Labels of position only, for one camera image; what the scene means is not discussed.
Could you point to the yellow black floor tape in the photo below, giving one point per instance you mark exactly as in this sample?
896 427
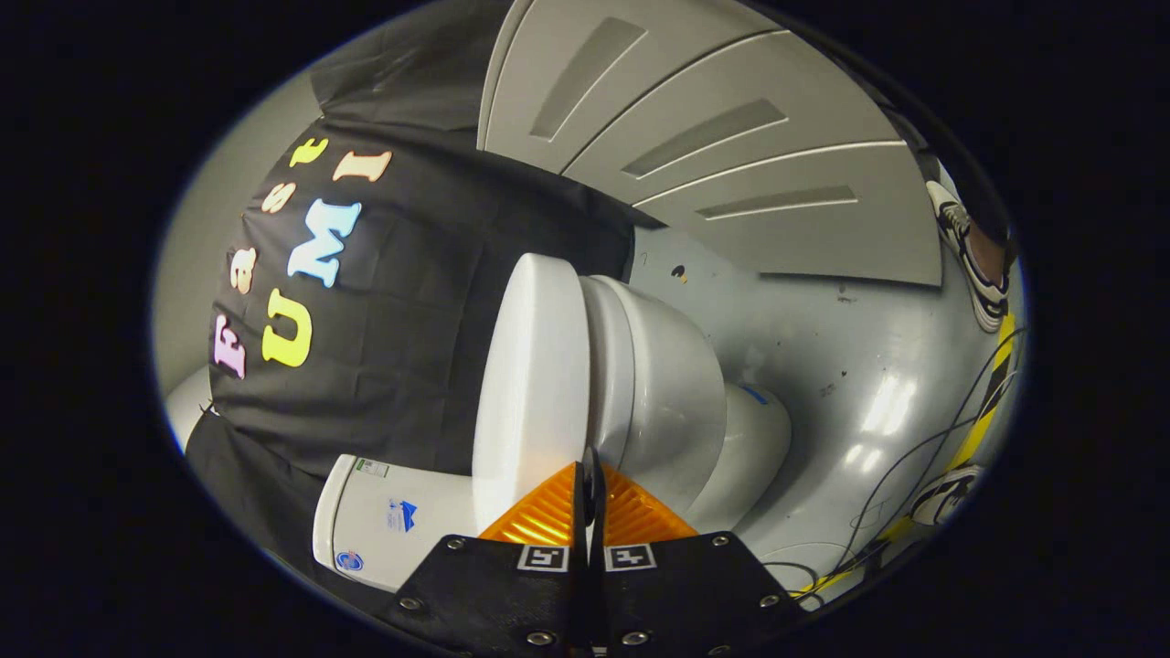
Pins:
983 416

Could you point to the grey panelled cabinet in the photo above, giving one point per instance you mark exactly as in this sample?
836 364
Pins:
731 137

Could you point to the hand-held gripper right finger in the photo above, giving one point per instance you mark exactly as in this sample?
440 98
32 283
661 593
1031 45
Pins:
686 594

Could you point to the white toilet seat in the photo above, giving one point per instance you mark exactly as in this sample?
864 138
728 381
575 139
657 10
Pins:
605 366

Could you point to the white round object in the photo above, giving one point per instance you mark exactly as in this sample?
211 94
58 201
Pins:
187 407

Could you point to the black backdrop cloth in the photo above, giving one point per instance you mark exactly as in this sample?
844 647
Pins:
411 320

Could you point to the person's white sneaker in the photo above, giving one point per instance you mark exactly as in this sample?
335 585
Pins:
946 493
969 256

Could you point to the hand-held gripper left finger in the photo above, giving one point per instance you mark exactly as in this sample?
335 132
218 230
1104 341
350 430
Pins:
494 594

